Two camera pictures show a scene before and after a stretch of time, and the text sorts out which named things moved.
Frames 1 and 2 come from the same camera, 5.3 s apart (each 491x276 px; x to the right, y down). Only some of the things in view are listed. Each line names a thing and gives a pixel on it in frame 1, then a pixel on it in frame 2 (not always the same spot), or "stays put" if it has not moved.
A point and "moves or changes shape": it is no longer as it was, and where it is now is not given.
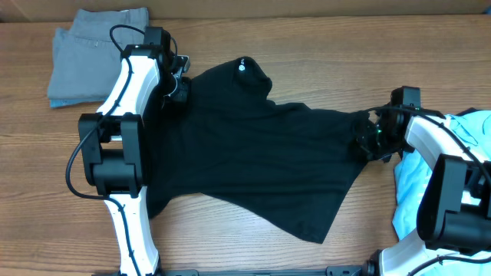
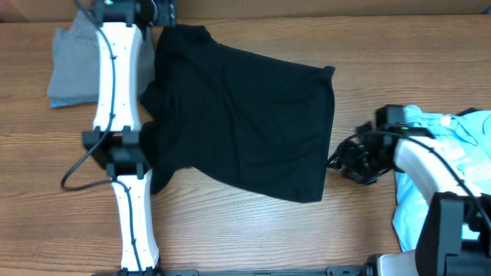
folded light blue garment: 57,103 stays put
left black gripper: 182,95 to 167,12
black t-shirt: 293,165 moves or changes shape
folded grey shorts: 86,57 stays put
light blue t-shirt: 413,177 stays put
